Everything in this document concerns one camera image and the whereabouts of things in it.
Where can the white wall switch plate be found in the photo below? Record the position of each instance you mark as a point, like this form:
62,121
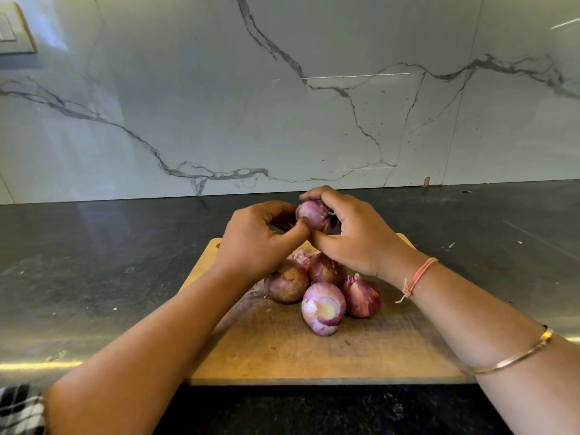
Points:
14,27

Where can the black white plaid sleeve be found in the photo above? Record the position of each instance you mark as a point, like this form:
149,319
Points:
18,414

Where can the pile of onion peels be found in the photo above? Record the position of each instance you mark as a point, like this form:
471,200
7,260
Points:
299,258

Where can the small red onion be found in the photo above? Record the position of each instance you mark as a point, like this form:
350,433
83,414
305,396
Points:
314,214

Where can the person's right hand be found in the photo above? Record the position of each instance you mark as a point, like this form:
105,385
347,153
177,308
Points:
367,238

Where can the red onion with pale patch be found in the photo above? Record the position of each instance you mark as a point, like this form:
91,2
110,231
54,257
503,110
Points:
324,308

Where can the person's right forearm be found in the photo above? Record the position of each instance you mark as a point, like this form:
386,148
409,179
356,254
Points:
494,349

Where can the person's left hand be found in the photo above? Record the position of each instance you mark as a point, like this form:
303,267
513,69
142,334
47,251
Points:
254,244

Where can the wooden cutting board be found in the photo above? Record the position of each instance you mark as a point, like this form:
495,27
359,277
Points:
263,353

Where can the gold bangle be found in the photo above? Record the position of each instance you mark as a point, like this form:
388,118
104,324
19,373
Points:
512,359

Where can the person's left forearm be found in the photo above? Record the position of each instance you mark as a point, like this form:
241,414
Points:
136,371

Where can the brownish red onion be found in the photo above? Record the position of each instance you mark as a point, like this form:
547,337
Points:
287,281

